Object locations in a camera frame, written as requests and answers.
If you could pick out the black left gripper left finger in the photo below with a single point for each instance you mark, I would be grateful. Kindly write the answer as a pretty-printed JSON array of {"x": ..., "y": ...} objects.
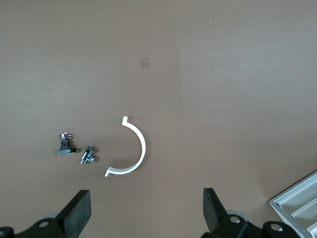
[{"x": 74, "y": 213}]

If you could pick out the white grey drawer cabinet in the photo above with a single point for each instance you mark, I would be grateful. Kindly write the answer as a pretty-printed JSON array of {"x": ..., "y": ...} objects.
[{"x": 276, "y": 204}]

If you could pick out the small chrome metal fitting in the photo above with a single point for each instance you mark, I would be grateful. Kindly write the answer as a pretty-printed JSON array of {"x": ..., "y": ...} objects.
[{"x": 88, "y": 155}]

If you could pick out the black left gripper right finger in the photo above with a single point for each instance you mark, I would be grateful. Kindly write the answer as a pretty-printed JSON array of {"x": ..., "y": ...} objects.
[{"x": 214, "y": 213}]

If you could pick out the black flat-headed switch component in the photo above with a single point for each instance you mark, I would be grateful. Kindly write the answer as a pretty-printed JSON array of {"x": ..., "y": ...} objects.
[{"x": 64, "y": 150}]

